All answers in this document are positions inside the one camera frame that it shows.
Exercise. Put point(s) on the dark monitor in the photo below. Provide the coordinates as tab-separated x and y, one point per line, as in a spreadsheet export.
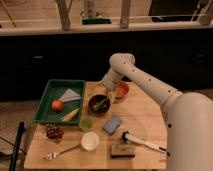
172	10

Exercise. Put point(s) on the white cup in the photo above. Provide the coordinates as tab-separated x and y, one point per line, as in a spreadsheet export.
90	141

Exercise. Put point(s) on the green plastic tray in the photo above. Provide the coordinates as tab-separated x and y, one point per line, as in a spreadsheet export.
54	90

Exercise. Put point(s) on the grey cloth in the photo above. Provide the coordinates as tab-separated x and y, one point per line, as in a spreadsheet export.
69	95

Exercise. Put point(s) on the orange bowl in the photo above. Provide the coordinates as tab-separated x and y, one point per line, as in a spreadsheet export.
121	90

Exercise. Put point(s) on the green pepper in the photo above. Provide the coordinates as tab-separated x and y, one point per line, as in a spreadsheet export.
99	104

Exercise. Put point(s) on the black pole stand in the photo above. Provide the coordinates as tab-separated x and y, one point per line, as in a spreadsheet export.
16	147

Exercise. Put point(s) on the yellow corn cob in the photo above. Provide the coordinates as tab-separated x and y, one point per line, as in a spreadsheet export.
69	116

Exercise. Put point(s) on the bunch of dark grapes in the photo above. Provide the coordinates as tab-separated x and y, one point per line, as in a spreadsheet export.
54	132

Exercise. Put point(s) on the white handled brush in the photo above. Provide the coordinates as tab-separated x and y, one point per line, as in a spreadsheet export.
126	136

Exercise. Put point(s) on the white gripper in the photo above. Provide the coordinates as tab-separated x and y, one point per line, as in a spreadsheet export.
110	81

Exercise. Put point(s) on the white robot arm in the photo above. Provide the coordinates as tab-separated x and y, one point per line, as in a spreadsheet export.
188	116

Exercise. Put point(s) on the purple bowl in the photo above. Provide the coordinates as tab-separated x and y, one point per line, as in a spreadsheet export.
103	109

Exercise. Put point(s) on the wooden post middle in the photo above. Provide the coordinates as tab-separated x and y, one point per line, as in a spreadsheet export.
125	12

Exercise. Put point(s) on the green base stand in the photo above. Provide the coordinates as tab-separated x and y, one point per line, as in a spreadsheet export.
91	21

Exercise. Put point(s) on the red tomato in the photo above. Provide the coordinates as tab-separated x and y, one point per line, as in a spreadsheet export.
57	105

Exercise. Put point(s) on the small green cup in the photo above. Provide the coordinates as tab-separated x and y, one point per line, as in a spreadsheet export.
86	124

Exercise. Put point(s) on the blue sponge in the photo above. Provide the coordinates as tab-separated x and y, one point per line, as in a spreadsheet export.
112	124

